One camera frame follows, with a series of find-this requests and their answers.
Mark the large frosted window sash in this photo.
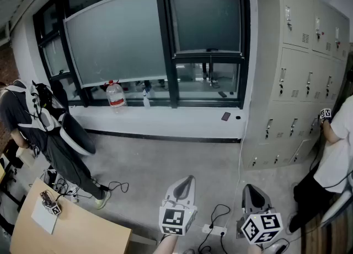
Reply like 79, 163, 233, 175
63, 0, 169, 88

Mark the small beige box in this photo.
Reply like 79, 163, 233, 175
15, 147, 35, 167

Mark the black power cable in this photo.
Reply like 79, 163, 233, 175
208, 204, 231, 229

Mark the clear spray bottle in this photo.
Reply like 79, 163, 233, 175
142, 89, 152, 109

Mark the black floor cable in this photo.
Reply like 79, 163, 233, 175
90, 180, 130, 193

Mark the spare hand-held gripper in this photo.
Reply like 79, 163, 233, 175
39, 190, 62, 216

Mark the small frosted window sash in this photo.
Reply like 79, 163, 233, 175
170, 0, 243, 53

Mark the white power strip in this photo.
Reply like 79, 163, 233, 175
201, 223, 228, 236

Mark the white office chair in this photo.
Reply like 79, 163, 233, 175
59, 112, 97, 156

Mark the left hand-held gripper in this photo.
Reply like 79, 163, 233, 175
159, 175, 199, 236

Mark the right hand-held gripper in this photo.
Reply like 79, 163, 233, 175
236, 183, 284, 246

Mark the white paper sheet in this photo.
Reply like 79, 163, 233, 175
30, 197, 59, 235

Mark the grey metal locker cabinet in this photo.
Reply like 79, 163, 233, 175
242, 0, 351, 171

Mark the person's left forearm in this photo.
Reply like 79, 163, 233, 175
152, 233, 179, 254

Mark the large clear water bottle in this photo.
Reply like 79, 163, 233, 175
105, 79, 129, 115

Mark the white power cable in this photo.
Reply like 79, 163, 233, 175
226, 120, 247, 229

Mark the tan wooden table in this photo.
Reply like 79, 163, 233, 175
9, 177, 132, 254

